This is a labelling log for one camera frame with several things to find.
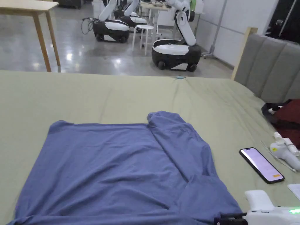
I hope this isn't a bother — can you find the white controller strap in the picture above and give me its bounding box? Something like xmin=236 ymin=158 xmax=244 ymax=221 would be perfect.
xmin=261 ymin=140 xmax=296 ymax=173

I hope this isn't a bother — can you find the bed with pale green sheet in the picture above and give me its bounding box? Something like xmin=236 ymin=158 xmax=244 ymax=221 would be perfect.
xmin=0 ymin=70 xmax=300 ymax=225

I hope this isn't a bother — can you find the white desk with clutter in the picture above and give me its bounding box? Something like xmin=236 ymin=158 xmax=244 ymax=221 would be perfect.
xmin=140 ymin=0 xmax=181 ymax=40

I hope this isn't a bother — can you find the blue shirt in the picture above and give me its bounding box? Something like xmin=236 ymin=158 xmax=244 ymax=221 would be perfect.
xmin=7 ymin=111 xmax=244 ymax=225

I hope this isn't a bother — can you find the white hand controller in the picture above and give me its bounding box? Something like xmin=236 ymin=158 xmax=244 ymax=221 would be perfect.
xmin=269 ymin=132 xmax=300 ymax=171

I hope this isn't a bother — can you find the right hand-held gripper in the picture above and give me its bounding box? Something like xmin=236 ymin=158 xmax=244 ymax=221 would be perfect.
xmin=214 ymin=190 xmax=300 ymax=225

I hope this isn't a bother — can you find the white round stool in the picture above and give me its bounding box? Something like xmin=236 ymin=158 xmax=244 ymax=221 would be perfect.
xmin=132 ymin=24 xmax=155 ymax=56

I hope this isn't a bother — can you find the white and black mobile robot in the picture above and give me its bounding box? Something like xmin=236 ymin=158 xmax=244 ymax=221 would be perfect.
xmin=119 ymin=0 xmax=148 ymax=27
xmin=151 ymin=0 xmax=202 ymax=71
xmin=92 ymin=0 xmax=130 ymax=44

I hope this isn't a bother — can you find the metal wheeled pole stand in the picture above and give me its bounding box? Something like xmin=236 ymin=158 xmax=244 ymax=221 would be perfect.
xmin=201 ymin=0 xmax=227 ymax=59

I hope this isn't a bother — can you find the black smartphone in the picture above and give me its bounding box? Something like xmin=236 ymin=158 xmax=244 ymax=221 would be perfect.
xmin=239 ymin=147 xmax=285 ymax=184

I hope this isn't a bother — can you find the grey padded headboard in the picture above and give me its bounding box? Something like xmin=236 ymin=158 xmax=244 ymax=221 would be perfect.
xmin=231 ymin=27 xmax=300 ymax=104

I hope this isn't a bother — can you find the light wooden table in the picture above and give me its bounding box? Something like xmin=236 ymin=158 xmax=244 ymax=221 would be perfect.
xmin=0 ymin=2 xmax=61 ymax=73

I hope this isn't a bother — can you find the dark red bag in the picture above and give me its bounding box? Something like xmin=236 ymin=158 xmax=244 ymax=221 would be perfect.
xmin=261 ymin=99 xmax=300 ymax=149

